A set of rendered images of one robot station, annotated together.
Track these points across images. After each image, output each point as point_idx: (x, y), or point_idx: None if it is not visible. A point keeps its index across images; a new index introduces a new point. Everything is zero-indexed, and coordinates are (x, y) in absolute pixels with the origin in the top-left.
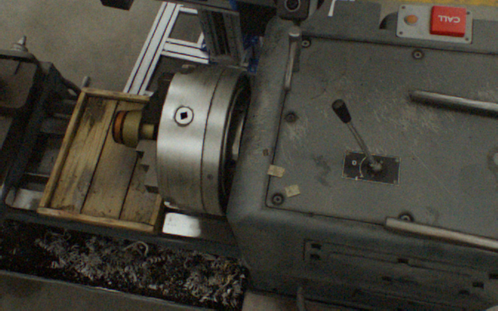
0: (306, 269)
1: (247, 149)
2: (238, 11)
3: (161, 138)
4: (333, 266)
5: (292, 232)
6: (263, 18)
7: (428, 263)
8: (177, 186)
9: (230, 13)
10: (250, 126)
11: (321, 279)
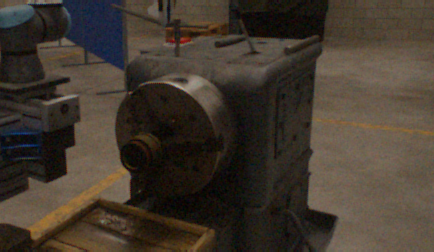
0: (273, 184)
1: (220, 71)
2: (43, 157)
3: (190, 91)
4: (283, 144)
5: (281, 71)
6: (61, 151)
7: (301, 82)
8: (219, 116)
9: (11, 196)
10: (204, 71)
11: (281, 185)
